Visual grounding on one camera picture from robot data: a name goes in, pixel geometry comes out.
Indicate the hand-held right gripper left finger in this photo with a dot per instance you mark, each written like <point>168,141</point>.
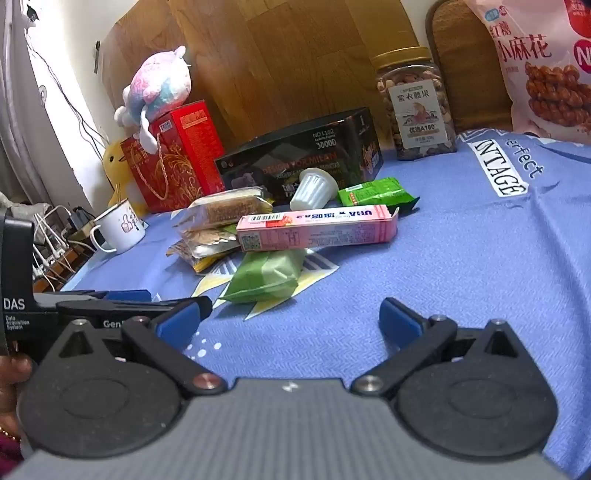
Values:
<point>175,323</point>

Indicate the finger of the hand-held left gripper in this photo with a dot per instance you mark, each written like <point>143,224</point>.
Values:
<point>129,294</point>
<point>184,304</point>

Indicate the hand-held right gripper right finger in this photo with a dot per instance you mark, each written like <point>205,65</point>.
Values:
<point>399,319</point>

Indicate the person's left hand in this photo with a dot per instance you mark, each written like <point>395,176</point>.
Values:
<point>16,369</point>

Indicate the yellow snack packet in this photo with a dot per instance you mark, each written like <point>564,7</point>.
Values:
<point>196,261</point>

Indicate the white enamel mug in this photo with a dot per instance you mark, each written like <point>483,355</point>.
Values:
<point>122,228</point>

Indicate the silver snack packet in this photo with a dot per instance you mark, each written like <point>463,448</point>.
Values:
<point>207,240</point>

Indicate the large green snack packet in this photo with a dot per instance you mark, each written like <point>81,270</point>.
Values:
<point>265,274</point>

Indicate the clear brown cake packet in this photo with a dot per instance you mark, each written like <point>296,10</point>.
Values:
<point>226,210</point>

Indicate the yellow plush toy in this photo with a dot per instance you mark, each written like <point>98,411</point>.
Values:
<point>120,180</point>

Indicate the long pink box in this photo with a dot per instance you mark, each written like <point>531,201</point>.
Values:
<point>314,228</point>

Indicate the small green snack packet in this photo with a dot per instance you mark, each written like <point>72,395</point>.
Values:
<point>376,196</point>

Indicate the red gift box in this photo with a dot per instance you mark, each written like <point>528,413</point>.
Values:
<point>178,152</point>

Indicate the white jelly cup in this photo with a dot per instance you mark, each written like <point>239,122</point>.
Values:
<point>311,191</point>

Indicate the purple sleeve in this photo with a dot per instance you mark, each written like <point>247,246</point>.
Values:
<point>7,452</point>

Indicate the white curtain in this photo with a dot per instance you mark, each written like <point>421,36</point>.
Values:
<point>18,115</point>

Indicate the black printed box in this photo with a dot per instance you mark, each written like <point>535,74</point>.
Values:
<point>277,157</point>

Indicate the pink and blue plush toy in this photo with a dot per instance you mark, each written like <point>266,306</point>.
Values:
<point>154,85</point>

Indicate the clear nut jar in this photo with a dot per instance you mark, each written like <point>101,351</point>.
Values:
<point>415,106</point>

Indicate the wooden board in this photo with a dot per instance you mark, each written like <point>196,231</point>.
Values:
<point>277,64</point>

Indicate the brown woven mat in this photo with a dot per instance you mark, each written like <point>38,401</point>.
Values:
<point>466,69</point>

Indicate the large pink snack bag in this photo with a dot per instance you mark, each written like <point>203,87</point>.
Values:
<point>540,69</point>

